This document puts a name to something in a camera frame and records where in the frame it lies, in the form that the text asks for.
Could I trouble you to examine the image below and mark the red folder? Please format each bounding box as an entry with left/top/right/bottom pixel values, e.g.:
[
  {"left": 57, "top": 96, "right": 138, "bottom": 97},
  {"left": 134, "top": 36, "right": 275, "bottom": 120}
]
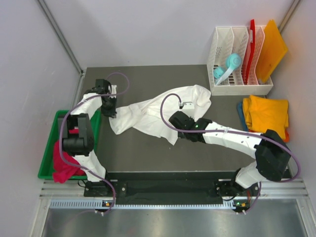
[{"left": 242, "top": 19, "right": 256, "bottom": 85}]

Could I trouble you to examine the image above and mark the blue folded t-shirt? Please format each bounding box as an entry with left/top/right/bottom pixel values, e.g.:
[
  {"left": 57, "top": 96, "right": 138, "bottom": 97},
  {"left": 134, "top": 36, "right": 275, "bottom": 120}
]
[{"left": 237, "top": 101, "right": 249, "bottom": 132}]

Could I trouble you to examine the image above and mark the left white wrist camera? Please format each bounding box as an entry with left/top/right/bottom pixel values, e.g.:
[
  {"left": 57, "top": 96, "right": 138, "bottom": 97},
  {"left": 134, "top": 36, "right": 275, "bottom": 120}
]
[{"left": 109, "top": 84, "right": 117, "bottom": 98}]

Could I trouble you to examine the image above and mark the grey slotted cable duct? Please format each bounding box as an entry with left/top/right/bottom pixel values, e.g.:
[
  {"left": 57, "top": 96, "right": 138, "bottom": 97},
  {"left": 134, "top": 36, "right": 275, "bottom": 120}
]
[{"left": 49, "top": 198, "right": 247, "bottom": 210}]

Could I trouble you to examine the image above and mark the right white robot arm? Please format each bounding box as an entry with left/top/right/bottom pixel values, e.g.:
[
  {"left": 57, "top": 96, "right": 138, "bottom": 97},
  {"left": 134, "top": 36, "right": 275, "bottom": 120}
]
[{"left": 168, "top": 111, "right": 290, "bottom": 196}]

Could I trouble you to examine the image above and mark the white file organizer rack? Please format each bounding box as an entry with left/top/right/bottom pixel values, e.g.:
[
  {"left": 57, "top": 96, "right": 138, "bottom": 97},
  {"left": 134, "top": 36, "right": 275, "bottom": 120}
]
[{"left": 206, "top": 26, "right": 273, "bottom": 96}]

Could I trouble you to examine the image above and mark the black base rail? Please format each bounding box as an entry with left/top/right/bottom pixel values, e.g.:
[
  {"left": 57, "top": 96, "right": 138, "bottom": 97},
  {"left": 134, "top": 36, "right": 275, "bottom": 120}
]
[{"left": 83, "top": 171, "right": 259, "bottom": 205}]

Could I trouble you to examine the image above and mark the orange folder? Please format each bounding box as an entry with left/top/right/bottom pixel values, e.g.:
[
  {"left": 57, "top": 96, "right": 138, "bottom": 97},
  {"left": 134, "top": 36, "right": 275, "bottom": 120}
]
[{"left": 256, "top": 20, "right": 288, "bottom": 83}]

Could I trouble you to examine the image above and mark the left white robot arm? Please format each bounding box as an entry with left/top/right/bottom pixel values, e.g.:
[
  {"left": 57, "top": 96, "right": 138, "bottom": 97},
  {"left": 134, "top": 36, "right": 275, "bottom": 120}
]
[{"left": 58, "top": 79, "right": 117, "bottom": 196}]

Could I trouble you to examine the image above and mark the white t-shirt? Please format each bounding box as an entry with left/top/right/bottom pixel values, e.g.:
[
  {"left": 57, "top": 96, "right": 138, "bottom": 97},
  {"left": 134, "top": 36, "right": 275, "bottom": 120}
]
[{"left": 109, "top": 85, "right": 211, "bottom": 145}]

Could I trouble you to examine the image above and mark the green plastic bin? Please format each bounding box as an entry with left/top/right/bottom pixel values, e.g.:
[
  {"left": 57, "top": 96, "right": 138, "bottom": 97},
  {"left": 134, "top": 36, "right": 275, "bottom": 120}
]
[{"left": 38, "top": 110, "right": 101, "bottom": 180}]

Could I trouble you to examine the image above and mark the yellow folded t-shirt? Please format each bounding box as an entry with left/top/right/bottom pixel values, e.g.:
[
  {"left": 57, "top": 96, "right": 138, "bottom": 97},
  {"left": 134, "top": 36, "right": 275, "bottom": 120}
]
[{"left": 242, "top": 95, "right": 289, "bottom": 140}]

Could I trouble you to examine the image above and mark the magenta t-shirt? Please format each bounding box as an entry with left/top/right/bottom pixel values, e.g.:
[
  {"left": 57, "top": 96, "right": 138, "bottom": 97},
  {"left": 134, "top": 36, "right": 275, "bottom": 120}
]
[{"left": 52, "top": 140, "right": 85, "bottom": 184}]

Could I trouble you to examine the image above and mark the orange folded t-shirt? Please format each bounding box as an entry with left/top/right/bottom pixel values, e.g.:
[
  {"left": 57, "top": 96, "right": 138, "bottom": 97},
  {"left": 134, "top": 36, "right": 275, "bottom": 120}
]
[{"left": 248, "top": 129, "right": 290, "bottom": 143}]

